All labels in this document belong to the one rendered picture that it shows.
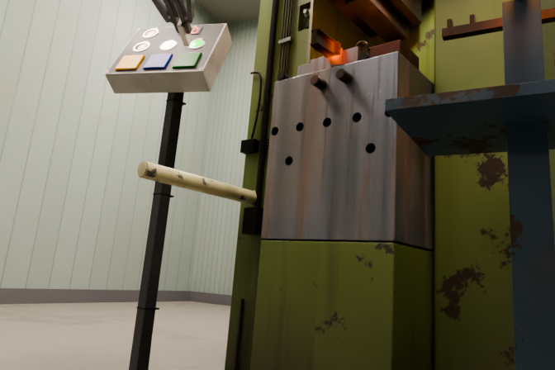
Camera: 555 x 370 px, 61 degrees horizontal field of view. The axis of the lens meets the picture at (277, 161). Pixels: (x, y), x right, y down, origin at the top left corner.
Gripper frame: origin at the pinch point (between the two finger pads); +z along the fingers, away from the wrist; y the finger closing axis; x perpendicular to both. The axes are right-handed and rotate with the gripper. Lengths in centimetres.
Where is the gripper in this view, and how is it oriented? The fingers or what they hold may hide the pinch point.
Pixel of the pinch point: (184, 32)
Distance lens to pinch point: 132.4
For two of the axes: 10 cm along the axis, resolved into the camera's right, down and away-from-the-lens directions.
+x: 1.8, -8.1, 5.5
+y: 9.8, 0.8, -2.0
